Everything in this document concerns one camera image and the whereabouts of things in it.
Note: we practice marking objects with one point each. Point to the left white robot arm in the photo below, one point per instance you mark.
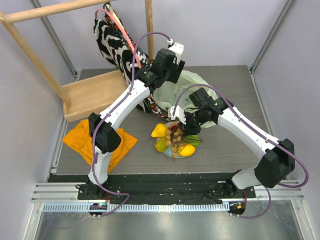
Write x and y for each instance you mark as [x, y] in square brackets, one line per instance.
[103, 126]

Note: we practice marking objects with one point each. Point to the green avocado print plastic bag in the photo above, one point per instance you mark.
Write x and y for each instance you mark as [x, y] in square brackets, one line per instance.
[166, 96]

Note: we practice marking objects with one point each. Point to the yellow fake lemon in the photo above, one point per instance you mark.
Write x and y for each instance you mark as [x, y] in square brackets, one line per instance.
[186, 150]

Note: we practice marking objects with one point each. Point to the white slotted cable duct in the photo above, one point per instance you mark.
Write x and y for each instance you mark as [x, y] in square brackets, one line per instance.
[56, 207]

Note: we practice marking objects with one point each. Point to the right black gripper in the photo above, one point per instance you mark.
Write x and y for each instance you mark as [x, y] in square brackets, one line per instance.
[186, 122]

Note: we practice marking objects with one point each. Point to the wooden tray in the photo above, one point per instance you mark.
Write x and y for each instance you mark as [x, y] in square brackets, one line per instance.
[92, 95]

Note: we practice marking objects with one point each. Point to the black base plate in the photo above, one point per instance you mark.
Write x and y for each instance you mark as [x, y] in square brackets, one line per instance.
[165, 189]

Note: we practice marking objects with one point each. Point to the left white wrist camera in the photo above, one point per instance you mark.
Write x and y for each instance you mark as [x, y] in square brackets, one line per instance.
[178, 49]

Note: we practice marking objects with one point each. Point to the red fake watermelon slice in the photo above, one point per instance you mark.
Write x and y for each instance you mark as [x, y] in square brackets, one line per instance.
[173, 125]

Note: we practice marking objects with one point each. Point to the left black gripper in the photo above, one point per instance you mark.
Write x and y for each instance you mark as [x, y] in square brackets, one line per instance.
[177, 69]

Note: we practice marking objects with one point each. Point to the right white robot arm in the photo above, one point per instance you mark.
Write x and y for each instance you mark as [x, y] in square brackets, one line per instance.
[276, 157]

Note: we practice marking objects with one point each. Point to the zebra print tote bag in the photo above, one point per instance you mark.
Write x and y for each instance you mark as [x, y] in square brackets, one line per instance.
[115, 49]

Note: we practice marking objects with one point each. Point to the yellow fake pear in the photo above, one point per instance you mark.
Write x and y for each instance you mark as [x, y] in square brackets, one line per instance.
[159, 131]

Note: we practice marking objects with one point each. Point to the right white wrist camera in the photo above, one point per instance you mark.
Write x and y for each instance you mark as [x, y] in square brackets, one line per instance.
[176, 113]

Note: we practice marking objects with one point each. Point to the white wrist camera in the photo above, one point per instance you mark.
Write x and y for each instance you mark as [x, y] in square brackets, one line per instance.
[176, 113]
[178, 49]

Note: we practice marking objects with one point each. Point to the cream and blue ceramic plate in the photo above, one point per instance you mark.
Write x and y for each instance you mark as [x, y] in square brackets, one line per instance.
[173, 144]

